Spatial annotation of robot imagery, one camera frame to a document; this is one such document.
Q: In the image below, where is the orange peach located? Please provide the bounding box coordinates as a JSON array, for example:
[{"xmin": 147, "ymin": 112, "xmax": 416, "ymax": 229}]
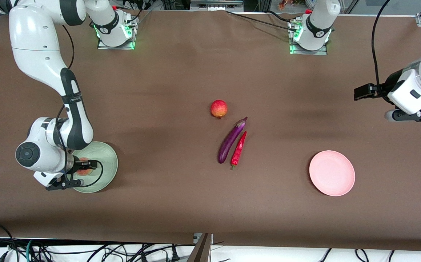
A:
[{"xmin": 77, "ymin": 158, "xmax": 93, "ymax": 176}]

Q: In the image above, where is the red chili pepper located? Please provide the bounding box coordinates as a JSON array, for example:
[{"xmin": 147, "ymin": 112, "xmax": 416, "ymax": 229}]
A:
[{"xmin": 230, "ymin": 131, "xmax": 248, "ymax": 170}]

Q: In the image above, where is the red apple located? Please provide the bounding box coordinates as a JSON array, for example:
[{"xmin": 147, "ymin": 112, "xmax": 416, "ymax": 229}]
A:
[{"xmin": 210, "ymin": 99, "xmax": 228, "ymax": 119}]

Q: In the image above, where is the purple eggplant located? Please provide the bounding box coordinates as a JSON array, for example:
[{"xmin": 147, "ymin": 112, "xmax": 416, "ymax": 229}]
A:
[{"xmin": 217, "ymin": 116, "xmax": 248, "ymax": 164}]

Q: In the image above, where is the green round plate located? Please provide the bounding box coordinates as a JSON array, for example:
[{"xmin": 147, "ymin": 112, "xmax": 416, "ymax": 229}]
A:
[{"xmin": 69, "ymin": 141, "xmax": 119, "ymax": 194}]

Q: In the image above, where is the brown table cloth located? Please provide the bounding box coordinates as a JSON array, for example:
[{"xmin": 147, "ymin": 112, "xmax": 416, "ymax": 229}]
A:
[{"xmin": 0, "ymin": 7, "xmax": 421, "ymax": 251}]

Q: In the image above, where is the pink round plate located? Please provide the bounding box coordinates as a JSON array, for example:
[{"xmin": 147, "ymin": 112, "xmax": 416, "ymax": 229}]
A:
[{"xmin": 309, "ymin": 150, "xmax": 356, "ymax": 197}]

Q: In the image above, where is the orange plastic toy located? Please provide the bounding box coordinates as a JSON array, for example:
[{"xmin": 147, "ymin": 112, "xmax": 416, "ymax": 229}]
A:
[{"xmin": 278, "ymin": 0, "xmax": 307, "ymax": 11}]

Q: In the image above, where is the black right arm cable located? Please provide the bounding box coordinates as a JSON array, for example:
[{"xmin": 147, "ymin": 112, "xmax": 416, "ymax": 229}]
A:
[{"xmin": 54, "ymin": 25, "xmax": 104, "ymax": 188}]

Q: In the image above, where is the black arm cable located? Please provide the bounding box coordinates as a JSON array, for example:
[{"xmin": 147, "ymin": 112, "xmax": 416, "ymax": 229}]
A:
[
  {"xmin": 372, "ymin": 0, "xmax": 393, "ymax": 95},
  {"xmin": 54, "ymin": 25, "xmax": 104, "ymax": 188}
]

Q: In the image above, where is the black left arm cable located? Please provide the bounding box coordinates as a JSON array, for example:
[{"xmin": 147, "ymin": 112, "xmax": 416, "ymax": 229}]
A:
[{"xmin": 372, "ymin": 0, "xmax": 393, "ymax": 95}]

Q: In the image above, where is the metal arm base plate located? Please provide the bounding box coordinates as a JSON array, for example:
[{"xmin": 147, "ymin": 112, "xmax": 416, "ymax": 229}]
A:
[
  {"xmin": 289, "ymin": 18, "xmax": 328, "ymax": 56},
  {"xmin": 97, "ymin": 15, "xmax": 136, "ymax": 50}
]

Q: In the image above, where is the teal cable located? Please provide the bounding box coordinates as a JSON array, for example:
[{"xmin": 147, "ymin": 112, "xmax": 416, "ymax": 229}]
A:
[{"xmin": 25, "ymin": 239, "xmax": 35, "ymax": 262}]

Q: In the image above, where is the black cable on cloth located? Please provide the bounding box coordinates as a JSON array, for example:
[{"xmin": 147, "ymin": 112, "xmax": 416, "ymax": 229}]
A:
[{"xmin": 226, "ymin": 10, "xmax": 298, "ymax": 32}]

